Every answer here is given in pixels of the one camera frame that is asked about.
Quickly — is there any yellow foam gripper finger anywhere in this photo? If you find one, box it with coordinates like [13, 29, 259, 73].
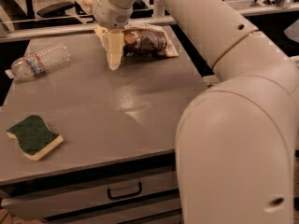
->
[106, 29, 125, 70]
[75, 0, 93, 14]

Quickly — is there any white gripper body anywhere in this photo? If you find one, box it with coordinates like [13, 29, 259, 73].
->
[92, 0, 133, 29]

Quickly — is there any clear plastic water bottle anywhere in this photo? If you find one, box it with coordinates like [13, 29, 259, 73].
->
[5, 43, 71, 81]

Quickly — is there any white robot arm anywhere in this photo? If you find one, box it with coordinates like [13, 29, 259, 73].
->
[77, 0, 299, 224]

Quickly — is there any upright water bottle background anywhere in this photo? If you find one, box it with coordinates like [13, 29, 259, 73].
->
[153, 0, 164, 18]

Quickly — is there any black office chair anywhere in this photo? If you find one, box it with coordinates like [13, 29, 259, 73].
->
[15, 0, 94, 21]

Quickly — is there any brown bread bag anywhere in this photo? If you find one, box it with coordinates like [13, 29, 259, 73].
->
[93, 22, 180, 60]

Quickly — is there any grey metal railing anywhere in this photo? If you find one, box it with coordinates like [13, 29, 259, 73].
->
[0, 3, 299, 43]

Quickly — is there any grey drawer cabinet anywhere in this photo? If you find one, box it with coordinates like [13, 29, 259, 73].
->
[0, 34, 205, 224]

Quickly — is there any green yellow sponge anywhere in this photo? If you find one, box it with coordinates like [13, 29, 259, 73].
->
[7, 115, 64, 161]

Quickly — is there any black drawer handle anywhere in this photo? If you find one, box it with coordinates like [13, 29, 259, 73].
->
[107, 181, 143, 201]

